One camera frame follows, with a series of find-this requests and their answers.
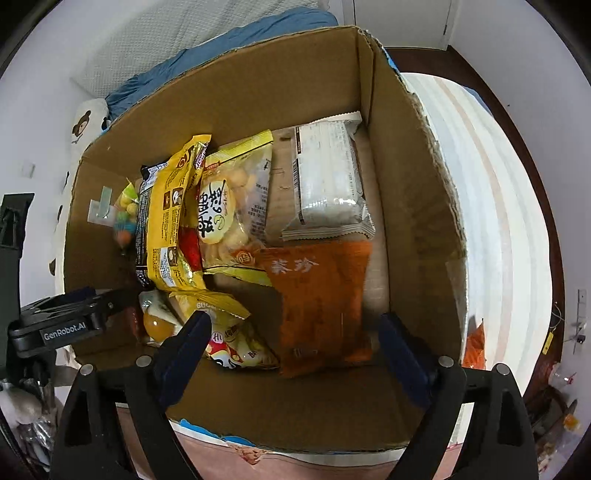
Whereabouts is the small orange packet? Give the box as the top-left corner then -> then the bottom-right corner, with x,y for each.
461,318 -> 489,368

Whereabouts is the colorful candy ball bag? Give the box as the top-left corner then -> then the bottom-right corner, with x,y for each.
112,181 -> 140,247

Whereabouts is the blue blanket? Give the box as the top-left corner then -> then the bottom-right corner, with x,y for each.
104,8 -> 339,124

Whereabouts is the clear plastic bag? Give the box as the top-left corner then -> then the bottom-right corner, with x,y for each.
0,378 -> 63,467

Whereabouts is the white clear snack packet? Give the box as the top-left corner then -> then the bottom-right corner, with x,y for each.
281,111 -> 378,244

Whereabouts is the yellow panda snack packet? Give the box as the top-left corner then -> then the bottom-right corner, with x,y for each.
167,290 -> 281,371

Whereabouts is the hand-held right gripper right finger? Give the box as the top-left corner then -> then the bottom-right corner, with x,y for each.
379,313 -> 539,480

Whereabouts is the small round face packet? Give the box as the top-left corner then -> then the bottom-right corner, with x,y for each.
137,290 -> 186,348

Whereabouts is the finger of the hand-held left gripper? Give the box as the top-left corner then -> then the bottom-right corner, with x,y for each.
69,285 -> 145,326

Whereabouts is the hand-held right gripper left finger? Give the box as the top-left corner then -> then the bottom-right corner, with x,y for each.
48,311 -> 212,480

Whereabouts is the bear print long pillow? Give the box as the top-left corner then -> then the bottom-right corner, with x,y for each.
47,97 -> 112,278

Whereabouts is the black snack packet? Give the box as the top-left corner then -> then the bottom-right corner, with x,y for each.
133,161 -> 172,289

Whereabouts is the orange snack packet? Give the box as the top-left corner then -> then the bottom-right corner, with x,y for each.
257,240 -> 376,380

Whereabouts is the cardboard box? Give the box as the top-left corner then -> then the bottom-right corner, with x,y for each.
62,25 -> 469,455

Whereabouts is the white pillow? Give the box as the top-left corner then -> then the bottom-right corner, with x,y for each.
69,0 -> 326,100

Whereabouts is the pile of floor clutter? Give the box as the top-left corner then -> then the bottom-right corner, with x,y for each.
526,360 -> 583,446

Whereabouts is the white door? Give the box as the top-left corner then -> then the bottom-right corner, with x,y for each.
342,0 -> 452,50

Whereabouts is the yellow puff ball bag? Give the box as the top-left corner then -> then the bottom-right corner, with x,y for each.
198,130 -> 275,288

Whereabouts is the cat printed blanket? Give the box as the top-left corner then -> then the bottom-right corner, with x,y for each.
115,73 -> 556,480

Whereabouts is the dark green object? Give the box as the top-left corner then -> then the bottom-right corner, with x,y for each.
0,193 -> 36,324

